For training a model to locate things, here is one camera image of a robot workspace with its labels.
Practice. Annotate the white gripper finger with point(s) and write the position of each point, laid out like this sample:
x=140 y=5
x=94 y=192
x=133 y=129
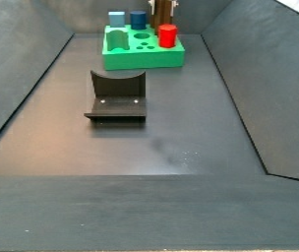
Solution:
x=174 y=5
x=152 y=2

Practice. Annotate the brown star prism block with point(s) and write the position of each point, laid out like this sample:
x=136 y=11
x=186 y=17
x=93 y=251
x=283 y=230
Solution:
x=162 y=14

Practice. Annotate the green shape sorter board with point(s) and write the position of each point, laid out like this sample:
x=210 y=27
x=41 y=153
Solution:
x=145 y=53

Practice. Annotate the dark blue cylinder block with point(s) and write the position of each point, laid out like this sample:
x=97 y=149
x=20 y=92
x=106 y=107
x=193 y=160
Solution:
x=138 y=18

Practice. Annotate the red hexagonal prism block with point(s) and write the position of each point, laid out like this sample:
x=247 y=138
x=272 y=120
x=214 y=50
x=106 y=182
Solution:
x=168 y=35

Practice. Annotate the light blue cube block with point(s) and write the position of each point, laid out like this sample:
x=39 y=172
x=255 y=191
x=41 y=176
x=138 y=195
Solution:
x=117 y=18

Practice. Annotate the green notched block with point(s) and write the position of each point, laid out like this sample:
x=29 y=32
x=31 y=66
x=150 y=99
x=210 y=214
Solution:
x=118 y=40

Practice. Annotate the dark grey curved holder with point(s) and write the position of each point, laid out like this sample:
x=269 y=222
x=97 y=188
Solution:
x=119 y=97

